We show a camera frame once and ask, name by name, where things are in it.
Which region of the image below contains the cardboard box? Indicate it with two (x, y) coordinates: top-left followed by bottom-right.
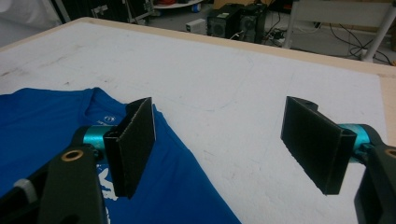
(213, 0), (276, 10)

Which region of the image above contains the round white table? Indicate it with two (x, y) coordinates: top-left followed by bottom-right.
(152, 0), (204, 10)

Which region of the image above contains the black floor cable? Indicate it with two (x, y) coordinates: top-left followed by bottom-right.
(329, 22), (396, 66)

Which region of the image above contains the white felt mat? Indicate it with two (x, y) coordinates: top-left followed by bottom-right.
(0, 21), (389, 224)

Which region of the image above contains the blue T-shirt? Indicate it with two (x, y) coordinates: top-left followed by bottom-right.
(0, 87), (243, 224)

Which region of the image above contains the white cloth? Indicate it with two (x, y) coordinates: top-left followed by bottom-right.
(0, 0), (64, 49)

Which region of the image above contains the black computer tower green label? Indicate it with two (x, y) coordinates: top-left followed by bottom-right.
(206, 4), (243, 39)

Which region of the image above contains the small white box device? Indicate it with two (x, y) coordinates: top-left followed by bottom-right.
(185, 18), (208, 35)

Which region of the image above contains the black flight case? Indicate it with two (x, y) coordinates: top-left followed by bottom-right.
(50, 0), (155, 25)

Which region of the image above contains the white desk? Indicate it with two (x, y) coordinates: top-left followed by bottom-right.
(282, 0), (396, 63)

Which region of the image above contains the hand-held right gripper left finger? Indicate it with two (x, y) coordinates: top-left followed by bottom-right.
(82, 97), (156, 199)

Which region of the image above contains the light wooden table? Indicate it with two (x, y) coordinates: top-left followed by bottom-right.
(0, 16), (396, 147)

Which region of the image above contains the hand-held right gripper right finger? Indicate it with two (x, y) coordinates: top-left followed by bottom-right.
(280, 95), (372, 196)

